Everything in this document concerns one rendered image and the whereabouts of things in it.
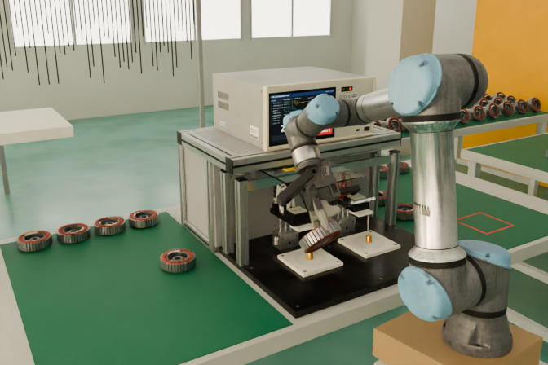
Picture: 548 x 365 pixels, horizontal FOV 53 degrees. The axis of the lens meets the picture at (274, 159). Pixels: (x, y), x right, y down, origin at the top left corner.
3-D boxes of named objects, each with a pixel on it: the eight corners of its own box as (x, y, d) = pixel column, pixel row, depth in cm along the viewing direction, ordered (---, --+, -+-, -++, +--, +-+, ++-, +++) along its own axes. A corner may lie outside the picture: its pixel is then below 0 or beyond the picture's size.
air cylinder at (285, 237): (298, 245, 187) (298, 230, 185) (280, 250, 183) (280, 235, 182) (290, 239, 191) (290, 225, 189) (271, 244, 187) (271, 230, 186)
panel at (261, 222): (368, 210, 218) (371, 137, 210) (216, 247, 185) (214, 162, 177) (365, 209, 219) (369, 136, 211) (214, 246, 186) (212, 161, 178)
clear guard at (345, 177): (377, 200, 162) (377, 180, 160) (310, 216, 150) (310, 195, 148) (313, 171, 189) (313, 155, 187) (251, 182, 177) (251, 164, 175)
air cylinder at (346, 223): (355, 230, 199) (355, 216, 197) (338, 235, 195) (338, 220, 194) (346, 226, 203) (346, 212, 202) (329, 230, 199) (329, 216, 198)
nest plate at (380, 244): (400, 248, 185) (400, 244, 184) (365, 258, 177) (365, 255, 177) (370, 232, 197) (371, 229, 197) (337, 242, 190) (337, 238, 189)
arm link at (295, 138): (289, 107, 148) (276, 122, 155) (300, 142, 144) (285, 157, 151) (314, 107, 152) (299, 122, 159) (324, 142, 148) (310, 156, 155)
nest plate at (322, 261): (342, 266, 173) (343, 261, 172) (303, 277, 165) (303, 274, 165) (315, 248, 185) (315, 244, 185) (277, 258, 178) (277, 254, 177)
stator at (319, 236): (339, 238, 146) (331, 226, 148) (346, 226, 136) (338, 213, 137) (302, 258, 144) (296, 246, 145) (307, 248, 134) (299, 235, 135)
